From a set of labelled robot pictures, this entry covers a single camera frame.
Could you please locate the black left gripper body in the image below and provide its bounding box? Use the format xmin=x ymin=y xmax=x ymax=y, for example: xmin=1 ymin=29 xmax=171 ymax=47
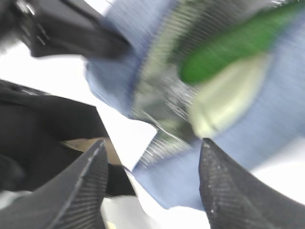
xmin=0 ymin=81 xmax=135 ymax=196

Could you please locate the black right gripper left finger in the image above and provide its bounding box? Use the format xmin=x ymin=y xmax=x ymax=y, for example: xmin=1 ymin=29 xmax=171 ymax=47
xmin=0 ymin=140 xmax=108 ymax=229

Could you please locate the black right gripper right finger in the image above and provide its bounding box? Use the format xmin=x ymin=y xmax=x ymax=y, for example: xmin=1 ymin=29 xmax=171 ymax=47
xmin=199 ymin=138 xmax=305 ymax=229

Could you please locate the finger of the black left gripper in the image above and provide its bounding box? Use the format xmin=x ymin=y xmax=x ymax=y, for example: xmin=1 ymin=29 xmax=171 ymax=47
xmin=14 ymin=0 xmax=130 ymax=59

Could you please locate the navy blue lunch bag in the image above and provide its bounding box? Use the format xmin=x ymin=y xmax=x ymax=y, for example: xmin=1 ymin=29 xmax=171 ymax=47
xmin=86 ymin=0 xmax=305 ymax=210

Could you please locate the green cucumber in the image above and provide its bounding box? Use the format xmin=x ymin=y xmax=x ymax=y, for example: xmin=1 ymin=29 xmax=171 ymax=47
xmin=179 ymin=0 xmax=305 ymax=84

